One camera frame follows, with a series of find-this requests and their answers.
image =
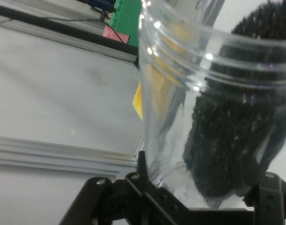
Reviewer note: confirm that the aluminium frame post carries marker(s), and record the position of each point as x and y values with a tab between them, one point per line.
63	157

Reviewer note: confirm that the blue plastic object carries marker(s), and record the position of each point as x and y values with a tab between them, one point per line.
100	3

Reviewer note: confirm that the yellow block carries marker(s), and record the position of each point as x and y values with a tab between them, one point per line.
138	103

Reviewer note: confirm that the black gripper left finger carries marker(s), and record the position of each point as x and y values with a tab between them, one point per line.
133	194

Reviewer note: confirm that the black seeds heap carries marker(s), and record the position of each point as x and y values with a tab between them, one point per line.
227	140

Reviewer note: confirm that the black stand rod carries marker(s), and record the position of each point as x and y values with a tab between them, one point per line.
63	29

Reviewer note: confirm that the grey aluminium bar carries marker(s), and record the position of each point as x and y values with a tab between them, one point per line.
63	39

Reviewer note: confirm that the green plastic block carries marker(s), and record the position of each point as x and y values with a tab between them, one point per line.
126	18

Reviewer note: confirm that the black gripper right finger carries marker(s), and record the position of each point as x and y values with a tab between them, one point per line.
271	201

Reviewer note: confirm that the clear plastic jar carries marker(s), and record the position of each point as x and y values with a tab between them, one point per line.
168	117

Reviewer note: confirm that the pink foam block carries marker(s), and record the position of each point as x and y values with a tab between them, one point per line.
115	34

